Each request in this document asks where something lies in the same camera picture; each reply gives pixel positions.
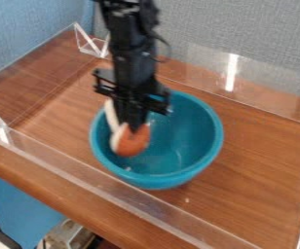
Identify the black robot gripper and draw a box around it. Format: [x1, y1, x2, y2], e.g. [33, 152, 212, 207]
[93, 48, 172, 132]

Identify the brown and white toy mushroom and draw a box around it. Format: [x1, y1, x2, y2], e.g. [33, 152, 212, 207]
[105, 99, 152, 158]

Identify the blue plastic bowl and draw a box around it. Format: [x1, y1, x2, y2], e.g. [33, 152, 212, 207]
[89, 91, 225, 190]

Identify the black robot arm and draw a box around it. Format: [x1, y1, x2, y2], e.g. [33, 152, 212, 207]
[93, 0, 172, 132]

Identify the clear acrylic table barrier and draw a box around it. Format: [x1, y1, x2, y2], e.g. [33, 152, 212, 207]
[0, 24, 300, 249]

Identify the white power strip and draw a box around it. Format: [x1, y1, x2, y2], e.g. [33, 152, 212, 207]
[36, 219, 96, 249]

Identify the clear acrylic corner bracket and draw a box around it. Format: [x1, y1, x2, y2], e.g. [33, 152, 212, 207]
[74, 22, 110, 58]

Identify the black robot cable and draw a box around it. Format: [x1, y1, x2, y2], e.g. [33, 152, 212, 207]
[151, 32, 175, 64]

